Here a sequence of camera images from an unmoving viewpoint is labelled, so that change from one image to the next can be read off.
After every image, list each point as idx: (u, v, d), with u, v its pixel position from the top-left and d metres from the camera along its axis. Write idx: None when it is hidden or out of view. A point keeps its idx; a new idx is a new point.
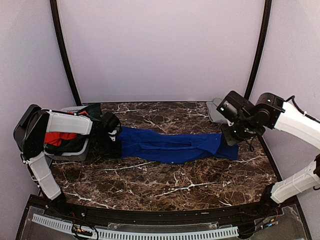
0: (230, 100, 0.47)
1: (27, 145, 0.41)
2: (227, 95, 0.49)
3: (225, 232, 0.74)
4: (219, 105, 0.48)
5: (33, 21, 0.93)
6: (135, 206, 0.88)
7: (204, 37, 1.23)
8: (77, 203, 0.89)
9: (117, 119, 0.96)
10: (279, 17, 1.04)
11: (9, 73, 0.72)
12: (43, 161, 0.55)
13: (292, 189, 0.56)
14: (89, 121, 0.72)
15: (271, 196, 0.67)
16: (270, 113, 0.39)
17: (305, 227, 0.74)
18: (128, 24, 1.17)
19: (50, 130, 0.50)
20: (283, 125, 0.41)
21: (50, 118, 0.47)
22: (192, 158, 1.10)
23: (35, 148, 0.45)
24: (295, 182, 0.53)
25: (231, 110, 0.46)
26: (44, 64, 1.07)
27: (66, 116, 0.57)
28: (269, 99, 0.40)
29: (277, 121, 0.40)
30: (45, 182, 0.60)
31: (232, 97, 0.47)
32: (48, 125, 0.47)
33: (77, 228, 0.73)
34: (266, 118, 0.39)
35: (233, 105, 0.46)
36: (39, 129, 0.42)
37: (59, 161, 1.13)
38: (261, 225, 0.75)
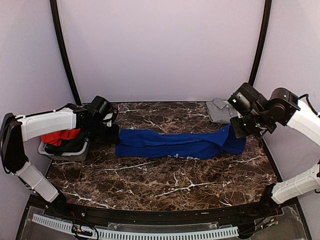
0: (244, 93, 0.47)
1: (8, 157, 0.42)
2: (241, 87, 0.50)
3: (225, 232, 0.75)
4: (232, 97, 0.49)
5: (33, 21, 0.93)
6: (135, 206, 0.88)
7: (204, 37, 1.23)
8: (77, 203, 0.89)
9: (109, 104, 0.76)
10: (279, 17, 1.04)
11: (9, 72, 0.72)
12: (33, 169, 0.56)
13: (294, 191, 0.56)
14: (70, 114, 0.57)
15: (271, 197, 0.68)
16: (286, 109, 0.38)
17: (305, 227, 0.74)
18: (128, 24, 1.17)
19: (29, 137, 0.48)
20: (296, 123, 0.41)
21: (23, 128, 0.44)
22: (196, 151, 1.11)
23: (15, 162, 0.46)
24: (297, 183, 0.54)
25: (244, 103, 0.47)
26: (43, 64, 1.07)
27: (47, 115, 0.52)
28: (285, 95, 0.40)
29: (291, 118, 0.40)
30: (40, 187, 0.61)
31: (246, 89, 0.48)
32: (24, 134, 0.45)
33: (77, 228, 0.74)
34: (281, 115, 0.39)
35: (247, 98, 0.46)
36: (15, 140, 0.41)
37: (59, 161, 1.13)
38: (261, 225, 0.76)
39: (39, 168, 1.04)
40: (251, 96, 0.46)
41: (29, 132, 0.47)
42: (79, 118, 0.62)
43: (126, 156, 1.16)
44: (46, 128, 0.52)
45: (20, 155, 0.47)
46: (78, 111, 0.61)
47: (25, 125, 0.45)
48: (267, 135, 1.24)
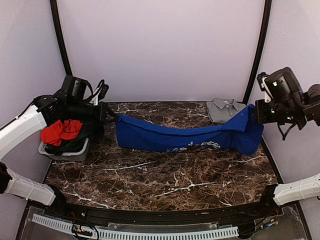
0: (289, 79, 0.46)
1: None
2: (287, 69, 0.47)
3: (225, 232, 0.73)
4: (274, 80, 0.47)
5: (33, 21, 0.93)
6: (135, 206, 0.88)
7: (204, 37, 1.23)
8: (77, 203, 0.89)
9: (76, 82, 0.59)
10: (278, 17, 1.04)
11: (9, 72, 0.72)
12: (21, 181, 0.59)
13: (298, 194, 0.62)
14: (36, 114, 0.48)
15: (273, 197, 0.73)
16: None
17: (305, 227, 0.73)
18: (129, 24, 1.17)
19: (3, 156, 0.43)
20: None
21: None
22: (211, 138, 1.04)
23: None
24: (302, 188, 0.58)
25: (284, 91, 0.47)
26: (43, 64, 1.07)
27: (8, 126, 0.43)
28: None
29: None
30: (35, 195, 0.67)
31: (292, 76, 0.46)
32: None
33: (78, 228, 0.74)
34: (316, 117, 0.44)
35: (289, 87, 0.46)
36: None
37: (59, 161, 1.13)
38: (261, 225, 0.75)
39: (39, 168, 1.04)
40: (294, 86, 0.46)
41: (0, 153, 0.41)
42: (48, 112, 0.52)
43: (126, 156, 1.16)
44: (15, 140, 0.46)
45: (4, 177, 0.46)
46: (43, 107, 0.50)
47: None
48: (266, 135, 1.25)
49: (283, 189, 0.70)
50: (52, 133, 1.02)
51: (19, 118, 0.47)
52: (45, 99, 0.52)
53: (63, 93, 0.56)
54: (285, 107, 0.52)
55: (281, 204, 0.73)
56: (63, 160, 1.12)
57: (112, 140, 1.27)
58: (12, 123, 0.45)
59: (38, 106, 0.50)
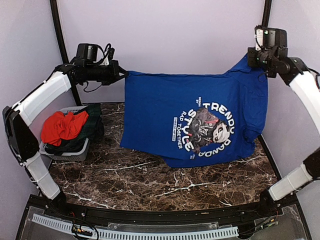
0: (278, 36, 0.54)
1: (22, 148, 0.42)
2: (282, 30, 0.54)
3: (225, 232, 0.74)
4: (267, 30, 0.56)
5: (33, 20, 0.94)
6: (135, 206, 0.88)
7: (204, 37, 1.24)
8: (77, 203, 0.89)
9: (92, 47, 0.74)
10: (278, 17, 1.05)
11: (9, 72, 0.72)
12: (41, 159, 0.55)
13: (287, 186, 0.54)
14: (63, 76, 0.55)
15: (269, 190, 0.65)
16: (289, 70, 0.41)
17: (305, 227, 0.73)
18: (129, 24, 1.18)
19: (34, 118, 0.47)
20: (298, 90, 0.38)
21: (22, 116, 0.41)
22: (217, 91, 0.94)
23: (30, 147, 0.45)
24: (289, 175, 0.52)
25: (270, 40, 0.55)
26: (43, 64, 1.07)
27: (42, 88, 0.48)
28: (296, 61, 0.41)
29: (292, 81, 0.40)
30: (43, 182, 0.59)
31: (281, 35, 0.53)
32: (25, 121, 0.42)
33: (77, 228, 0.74)
34: (281, 71, 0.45)
35: (276, 41, 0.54)
36: (22, 127, 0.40)
37: (59, 161, 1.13)
38: (261, 225, 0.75)
39: None
40: (280, 42, 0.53)
41: (30, 114, 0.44)
42: (72, 75, 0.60)
43: (126, 156, 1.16)
44: (45, 103, 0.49)
45: (34, 140, 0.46)
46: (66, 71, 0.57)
47: (22, 111, 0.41)
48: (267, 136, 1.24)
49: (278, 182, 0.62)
50: (52, 132, 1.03)
51: (45, 83, 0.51)
52: (66, 65, 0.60)
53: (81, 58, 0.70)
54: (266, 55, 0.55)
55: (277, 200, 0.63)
56: (63, 160, 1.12)
57: (112, 140, 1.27)
58: (41, 87, 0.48)
59: (61, 71, 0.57)
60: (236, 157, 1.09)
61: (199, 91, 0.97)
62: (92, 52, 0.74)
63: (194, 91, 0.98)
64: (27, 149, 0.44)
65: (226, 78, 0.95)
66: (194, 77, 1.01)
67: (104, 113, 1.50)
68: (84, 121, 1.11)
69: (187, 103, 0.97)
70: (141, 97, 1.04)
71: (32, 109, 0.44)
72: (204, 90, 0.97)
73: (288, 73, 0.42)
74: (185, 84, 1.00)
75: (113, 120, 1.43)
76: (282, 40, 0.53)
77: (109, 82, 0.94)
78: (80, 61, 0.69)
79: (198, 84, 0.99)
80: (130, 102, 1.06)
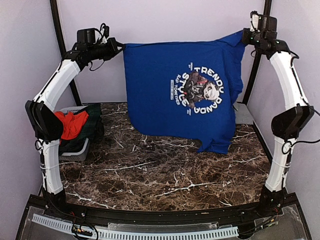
0: (269, 21, 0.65)
1: (51, 132, 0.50)
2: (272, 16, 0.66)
3: (225, 232, 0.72)
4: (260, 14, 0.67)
5: (34, 19, 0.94)
6: (135, 206, 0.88)
7: None
8: (77, 203, 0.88)
9: (90, 31, 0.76)
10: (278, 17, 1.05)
11: (9, 72, 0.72)
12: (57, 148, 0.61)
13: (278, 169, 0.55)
14: (71, 63, 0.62)
15: (266, 183, 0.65)
16: (271, 47, 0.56)
17: (305, 226, 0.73)
18: None
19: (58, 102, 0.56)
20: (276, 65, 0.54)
21: (46, 104, 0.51)
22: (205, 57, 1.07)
23: (57, 130, 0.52)
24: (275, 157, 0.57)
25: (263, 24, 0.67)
26: (44, 63, 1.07)
27: (55, 78, 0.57)
28: (277, 42, 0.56)
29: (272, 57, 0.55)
30: (50, 173, 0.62)
31: (269, 20, 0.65)
32: (49, 107, 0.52)
33: (78, 228, 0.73)
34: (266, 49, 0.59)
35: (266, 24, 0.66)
36: (47, 114, 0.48)
37: (59, 161, 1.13)
38: (261, 225, 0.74)
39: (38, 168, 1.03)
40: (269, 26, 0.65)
41: (53, 100, 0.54)
42: (80, 61, 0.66)
43: (126, 156, 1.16)
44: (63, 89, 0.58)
45: (59, 123, 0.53)
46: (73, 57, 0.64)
47: (45, 100, 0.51)
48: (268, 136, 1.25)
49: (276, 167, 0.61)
50: None
51: (59, 71, 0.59)
52: (71, 52, 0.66)
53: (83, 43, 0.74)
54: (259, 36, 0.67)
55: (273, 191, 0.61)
56: (63, 160, 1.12)
57: (112, 140, 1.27)
58: (56, 76, 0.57)
59: (70, 58, 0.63)
60: (233, 122, 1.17)
61: (191, 56, 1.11)
62: (90, 35, 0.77)
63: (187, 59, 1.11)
64: (55, 132, 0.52)
65: (213, 45, 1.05)
66: (187, 44, 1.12)
67: (104, 113, 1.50)
68: (84, 121, 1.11)
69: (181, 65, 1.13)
70: (138, 66, 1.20)
71: (53, 96, 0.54)
72: (196, 55, 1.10)
73: (269, 50, 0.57)
74: (179, 52, 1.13)
75: (113, 120, 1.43)
76: (270, 26, 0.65)
77: (109, 58, 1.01)
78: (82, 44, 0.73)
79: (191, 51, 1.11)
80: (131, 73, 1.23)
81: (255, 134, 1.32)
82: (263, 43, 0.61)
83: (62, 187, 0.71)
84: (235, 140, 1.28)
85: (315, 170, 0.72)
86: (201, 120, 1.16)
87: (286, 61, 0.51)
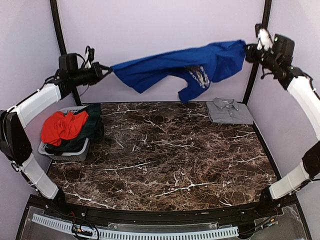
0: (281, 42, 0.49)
1: (16, 152, 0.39)
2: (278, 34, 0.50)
3: (225, 232, 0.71)
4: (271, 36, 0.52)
5: (33, 20, 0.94)
6: (135, 206, 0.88)
7: (204, 37, 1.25)
8: (77, 203, 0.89)
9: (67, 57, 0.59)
10: (279, 16, 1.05)
11: (9, 71, 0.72)
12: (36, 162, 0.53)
13: (286, 185, 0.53)
14: (54, 87, 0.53)
15: (269, 188, 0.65)
16: (286, 76, 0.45)
17: (305, 226, 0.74)
18: (131, 24, 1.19)
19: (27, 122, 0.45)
20: (296, 94, 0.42)
21: (20, 117, 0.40)
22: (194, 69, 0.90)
23: (24, 151, 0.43)
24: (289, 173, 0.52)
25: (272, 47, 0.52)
26: (44, 63, 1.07)
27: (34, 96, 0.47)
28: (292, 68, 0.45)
29: (290, 85, 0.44)
30: (41, 183, 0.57)
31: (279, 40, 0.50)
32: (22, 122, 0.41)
33: (77, 228, 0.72)
34: (280, 78, 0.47)
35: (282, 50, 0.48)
36: (19, 130, 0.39)
37: (59, 161, 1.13)
38: (261, 225, 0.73)
39: None
40: (285, 52, 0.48)
41: (24, 118, 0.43)
42: (62, 88, 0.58)
43: (126, 156, 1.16)
44: (36, 109, 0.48)
45: (26, 142, 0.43)
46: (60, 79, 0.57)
47: (20, 112, 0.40)
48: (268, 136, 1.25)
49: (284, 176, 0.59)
50: (52, 133, 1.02)
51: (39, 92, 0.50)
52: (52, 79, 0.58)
53: (64, 69, 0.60)
54: (269, 58, 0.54)
55: (276, 198, 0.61)
56: (63, 160, 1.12)
57: (112, 140, 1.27)
58: (35, 94, 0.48)
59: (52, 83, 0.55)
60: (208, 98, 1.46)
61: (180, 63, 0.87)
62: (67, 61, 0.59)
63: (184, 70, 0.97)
64: (20, 153, 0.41)
65: (205, 52, 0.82)
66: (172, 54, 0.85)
67: (104, 113, 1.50)
68: (84, 121, 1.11)
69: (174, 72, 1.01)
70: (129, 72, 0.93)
71: (27, 113, 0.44)
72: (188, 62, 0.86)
73: (284, 79, 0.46)
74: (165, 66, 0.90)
75: (113, 120, 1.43)
76: (287, 50, 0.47)
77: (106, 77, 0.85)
78: (61, 72, 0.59)
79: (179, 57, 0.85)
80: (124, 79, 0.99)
81: (255, 134, 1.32)
82: (277, 72, 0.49)
83: (57, 190, 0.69)
84: (235, 140, 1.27)
85: None
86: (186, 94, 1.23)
87: (308, 89, 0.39)
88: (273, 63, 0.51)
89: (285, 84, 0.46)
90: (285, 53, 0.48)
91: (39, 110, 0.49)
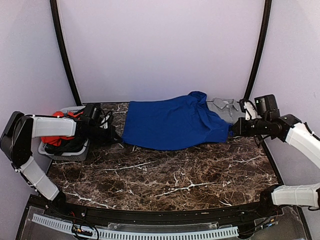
0: (270, 102, 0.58)
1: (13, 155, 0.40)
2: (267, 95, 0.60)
3: (225, 232, 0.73)
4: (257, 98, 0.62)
5: (33, 20, 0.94)
6: (135, 206, 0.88)
7: (202, 36, 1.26)
8: (77, 203, 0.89)
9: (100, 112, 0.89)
10: (278, 16, 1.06)
11: (11, 71, 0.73)
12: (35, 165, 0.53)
13: (291, 196, 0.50)
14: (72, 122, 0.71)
15: (271, 193, 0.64)
16: (281, 129, 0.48)
17: (305, 226, 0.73)
18: (131, 24, 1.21)
19: (37, 134, 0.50)
20: (293, 140, 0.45)
21: (34, 122, 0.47)
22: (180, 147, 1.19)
23: (22, 156, 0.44)
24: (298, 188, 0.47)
25: (262, 106, 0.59)
26: (44, 62, 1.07)
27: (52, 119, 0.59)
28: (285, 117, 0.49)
29: (288, 135, 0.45)
30: (41, 184, 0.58)
31: (270, 100, 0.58)
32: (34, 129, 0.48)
33: (77, 228, 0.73)
34: (276, 131, 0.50)
35: (266, 106, 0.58)
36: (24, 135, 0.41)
37: (59, 161, 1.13)
38: (261, 225, 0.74)
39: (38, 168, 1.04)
40: (271, 106, 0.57)
41: (37, 127, 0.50)
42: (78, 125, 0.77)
43: (126, 156, 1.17)
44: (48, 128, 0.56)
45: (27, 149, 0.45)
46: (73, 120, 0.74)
47: (37, 119, 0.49)
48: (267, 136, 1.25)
49: (283, 187, 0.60)
50: None
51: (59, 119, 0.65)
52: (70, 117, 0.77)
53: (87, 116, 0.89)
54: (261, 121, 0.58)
55: (276, 204, 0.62)
56: (63, 160, 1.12)
57: None
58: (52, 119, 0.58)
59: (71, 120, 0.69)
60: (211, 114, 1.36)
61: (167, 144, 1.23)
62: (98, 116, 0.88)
63: (184, 127, 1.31)
64: (17, 157, 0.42)
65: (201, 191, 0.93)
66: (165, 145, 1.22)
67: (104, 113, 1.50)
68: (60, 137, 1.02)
69: (184, 107, 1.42)
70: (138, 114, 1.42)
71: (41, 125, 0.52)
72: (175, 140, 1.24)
73: (280, 131, 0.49)
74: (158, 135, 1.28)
75: (113, 120, 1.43)
76: (271, 105, 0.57)
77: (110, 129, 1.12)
78: (86, 119, 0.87)
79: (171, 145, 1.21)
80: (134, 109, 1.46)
81: None
82: (271, 127, 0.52)
83: (57, 190, 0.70)
84: (235, 140, 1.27)
85: (313, 170, 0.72)
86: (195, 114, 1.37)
87: (305, 132, 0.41)
88: (265, 120, 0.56)
89: (284, 135, 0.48)
90: (272, 109, 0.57)
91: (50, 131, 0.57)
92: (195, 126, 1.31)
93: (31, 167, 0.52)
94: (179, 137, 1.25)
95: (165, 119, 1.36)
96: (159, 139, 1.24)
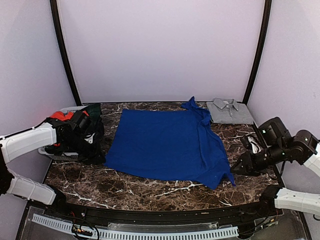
0: (278, 126, 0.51)
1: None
2: (273, 119, 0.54)
3: (225, 232, 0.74)
4: (263, 126, 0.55)
5: (33, 19, 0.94)
6: (135, 206, 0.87)
7: (202, 36, 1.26)
8: (77, 203, 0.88)
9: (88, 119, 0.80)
10: (278, 16, 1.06)
11: (11, 72, 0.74)
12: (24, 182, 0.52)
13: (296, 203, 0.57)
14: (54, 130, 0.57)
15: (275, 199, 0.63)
16: (304, 153, 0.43)
17: (304, 226, 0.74)
18: (131, 24, 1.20)
19: (11, 159, 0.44)
20: (312, 165, 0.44)
21: (3, 151, 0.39)
22: (176, 176, 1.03)
23: (3, 184, 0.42)
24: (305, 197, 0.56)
25: (273, 134, 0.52)
26: (43, 62, 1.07)
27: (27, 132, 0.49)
28: (306, 138, 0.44)
29: (307, 160, 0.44)
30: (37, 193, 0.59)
31: (278, 123, 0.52)
32: (4, 156, 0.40)
33: (78, 228, 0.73)
34: (298, 156, 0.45)
35: (276, 132, 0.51)
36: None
37: (59, 161, 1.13)
38: (261, 225, 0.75)
39: (38, 168, 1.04)
40: (281, 130, 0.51)
41: (8, 153, 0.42)
42: (60, 132, 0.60)
43: (126, 156, 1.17)
44: (25, 146, 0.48)
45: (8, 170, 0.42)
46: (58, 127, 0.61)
47: (5, 145, 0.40)
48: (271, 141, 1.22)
49: (288, 193, 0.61)
50: None
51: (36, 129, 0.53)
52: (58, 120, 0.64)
53: (74, 123, 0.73)
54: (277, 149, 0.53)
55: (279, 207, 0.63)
56: (63, 160, 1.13)
57: (112, 140, 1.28)
58: (30, 131, 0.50)
59: (51, 124, 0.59)
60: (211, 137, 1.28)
61: (158, 168, 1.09)
62: (85, 123, 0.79)
63: (180, 144, 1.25)
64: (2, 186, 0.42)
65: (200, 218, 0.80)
66: (157, 172, 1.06)
67: (104, 113, 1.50)
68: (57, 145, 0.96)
69: (183, 123, 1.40)
70: (131, 131, 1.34)
71: (14, 147, 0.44)
72: (169, 167, 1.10)
73: (301, 155, 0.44)
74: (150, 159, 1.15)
75: (113, 120, 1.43)
76: (281, 130, 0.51)
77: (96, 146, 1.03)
78: (72, 125, 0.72)
79: (162, 170, 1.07)
80: (127, 125, 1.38)
81: (255, 134, 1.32)
82: (292, 155, 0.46)
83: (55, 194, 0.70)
84: (235, 140, 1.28)
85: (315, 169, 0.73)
86: (194, 133, 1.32)
87: None
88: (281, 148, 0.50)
89: (305, 159, 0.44)
90: (284, 133, 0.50)
91: (28, 148, 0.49)
92: (193, 150, 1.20)
93: (22, 186, 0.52)
94: (173, 164, 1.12)
95: (160, 139, 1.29)
96: (149, 160, 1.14)
